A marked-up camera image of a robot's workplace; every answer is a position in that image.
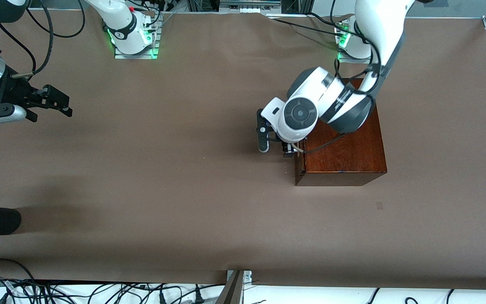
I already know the wooden drawer with white handle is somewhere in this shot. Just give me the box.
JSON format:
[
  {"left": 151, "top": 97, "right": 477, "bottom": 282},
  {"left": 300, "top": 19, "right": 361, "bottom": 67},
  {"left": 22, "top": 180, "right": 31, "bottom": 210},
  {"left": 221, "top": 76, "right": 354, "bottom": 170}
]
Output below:
[{"left": 292, "top": 143, "right": 307, "bottom": 170}]

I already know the dark wooden drawer cabinet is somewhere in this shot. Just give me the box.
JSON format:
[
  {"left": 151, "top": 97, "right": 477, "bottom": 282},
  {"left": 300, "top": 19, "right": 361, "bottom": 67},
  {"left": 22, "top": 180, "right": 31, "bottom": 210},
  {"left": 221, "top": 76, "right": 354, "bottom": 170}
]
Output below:
[{"left": 294, "top": 78, "right": 388, "bottom": 187}]

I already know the brown table cover sheet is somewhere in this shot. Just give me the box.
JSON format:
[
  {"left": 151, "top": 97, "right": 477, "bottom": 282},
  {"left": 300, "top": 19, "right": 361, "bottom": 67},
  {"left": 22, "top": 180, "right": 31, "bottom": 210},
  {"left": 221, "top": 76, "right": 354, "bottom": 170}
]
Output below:
[{"left": 0, "top": 8, "right": 486, "bottom": 292}]

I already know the grey metal bar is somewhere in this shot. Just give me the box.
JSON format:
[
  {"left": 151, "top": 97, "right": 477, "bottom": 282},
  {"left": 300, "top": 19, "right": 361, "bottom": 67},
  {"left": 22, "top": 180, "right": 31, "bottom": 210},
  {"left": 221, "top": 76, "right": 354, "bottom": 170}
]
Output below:
[{"left": 215, "top": 270, "right": 245, "bottom": 304}]

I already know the black cable with metal plug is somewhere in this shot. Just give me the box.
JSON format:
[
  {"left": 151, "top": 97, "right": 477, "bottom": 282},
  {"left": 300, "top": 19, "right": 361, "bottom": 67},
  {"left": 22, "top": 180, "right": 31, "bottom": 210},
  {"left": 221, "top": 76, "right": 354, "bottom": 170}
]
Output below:
[{"left": 10, "top": 0, "right": 54, "bottom": 78}]

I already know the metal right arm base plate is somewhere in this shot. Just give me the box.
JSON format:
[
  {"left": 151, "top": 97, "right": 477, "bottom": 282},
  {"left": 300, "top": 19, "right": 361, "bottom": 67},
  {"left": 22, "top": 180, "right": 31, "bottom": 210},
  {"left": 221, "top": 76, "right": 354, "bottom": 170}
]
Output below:
[{"left": 114, "top": 17, "right": 161, "bottom": 60}]

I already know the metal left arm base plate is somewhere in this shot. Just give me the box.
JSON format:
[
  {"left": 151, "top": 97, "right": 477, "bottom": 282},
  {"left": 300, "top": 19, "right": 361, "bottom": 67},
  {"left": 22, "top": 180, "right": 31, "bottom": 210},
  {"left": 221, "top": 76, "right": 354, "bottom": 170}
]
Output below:
[{"left": 338, "top": 50, "right": 369, "bottom": 65}]

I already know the black base cable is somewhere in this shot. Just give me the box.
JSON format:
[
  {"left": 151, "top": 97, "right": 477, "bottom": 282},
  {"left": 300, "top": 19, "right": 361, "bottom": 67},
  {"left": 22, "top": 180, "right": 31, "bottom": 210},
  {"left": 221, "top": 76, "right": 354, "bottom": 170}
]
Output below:
[
  {"left": 267, "top": 17, "right": 340, "bottom": 35},
  {"left": 306, "top": 12, "right": 338, "bottom": 27}
]

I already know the small metal edge bracket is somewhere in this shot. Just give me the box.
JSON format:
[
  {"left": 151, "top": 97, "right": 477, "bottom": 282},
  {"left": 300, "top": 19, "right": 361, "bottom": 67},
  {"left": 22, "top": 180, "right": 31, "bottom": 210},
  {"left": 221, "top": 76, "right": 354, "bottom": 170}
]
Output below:
[{"left": 227, "top": 270, "right": 253, "bottom": 282}]

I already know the black frame post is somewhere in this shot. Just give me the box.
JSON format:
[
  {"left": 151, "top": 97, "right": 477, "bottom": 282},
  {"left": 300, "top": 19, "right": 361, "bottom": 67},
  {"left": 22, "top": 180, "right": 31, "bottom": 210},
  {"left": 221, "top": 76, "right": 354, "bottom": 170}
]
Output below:
[{"left": 281, "top": 0, "right": 313, "bottom": 14}]

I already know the thick black cable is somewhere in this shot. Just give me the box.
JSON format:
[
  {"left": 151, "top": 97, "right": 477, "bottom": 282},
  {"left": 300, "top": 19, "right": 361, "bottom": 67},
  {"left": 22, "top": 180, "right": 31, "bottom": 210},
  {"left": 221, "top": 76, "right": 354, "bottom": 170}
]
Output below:
[{"left": 0, "top": 258, "right": 36, "bottom": 282}]

